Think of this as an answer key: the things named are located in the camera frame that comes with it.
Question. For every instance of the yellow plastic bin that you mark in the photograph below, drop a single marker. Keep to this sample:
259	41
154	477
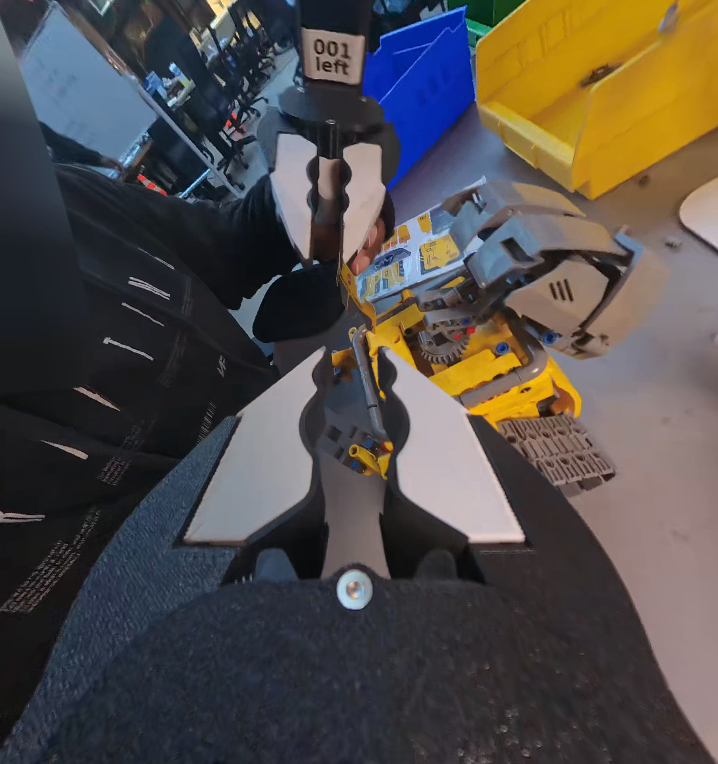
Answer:
598	108

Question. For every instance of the small dark brick piece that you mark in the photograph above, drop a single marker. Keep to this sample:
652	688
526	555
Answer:
598	74

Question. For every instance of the yellow grey sticker sheet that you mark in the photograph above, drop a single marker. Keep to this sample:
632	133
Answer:
413	257

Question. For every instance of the white book stand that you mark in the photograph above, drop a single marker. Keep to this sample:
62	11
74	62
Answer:
717	215

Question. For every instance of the grey desk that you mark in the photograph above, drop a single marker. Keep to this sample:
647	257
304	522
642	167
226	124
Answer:
669	418

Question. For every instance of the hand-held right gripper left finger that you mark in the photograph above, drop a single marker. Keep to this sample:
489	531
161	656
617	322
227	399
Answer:
246	478

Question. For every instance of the yellow grey brick robot model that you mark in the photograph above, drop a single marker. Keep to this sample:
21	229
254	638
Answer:
562	287

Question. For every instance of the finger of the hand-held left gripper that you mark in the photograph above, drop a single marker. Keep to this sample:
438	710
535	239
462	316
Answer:
290	191
365	191

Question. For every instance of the green plastic bin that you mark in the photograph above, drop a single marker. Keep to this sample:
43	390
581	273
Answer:
496	10

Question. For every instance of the whiteboard on stand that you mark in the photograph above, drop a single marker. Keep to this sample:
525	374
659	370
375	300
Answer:
78	84

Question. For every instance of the blue plastic bin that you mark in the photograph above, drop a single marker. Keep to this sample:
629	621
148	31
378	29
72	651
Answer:
425	84

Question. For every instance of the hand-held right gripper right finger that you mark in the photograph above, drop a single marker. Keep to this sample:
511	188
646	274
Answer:
460	478

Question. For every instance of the person's left hand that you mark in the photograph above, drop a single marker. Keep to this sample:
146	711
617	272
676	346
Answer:
377	239

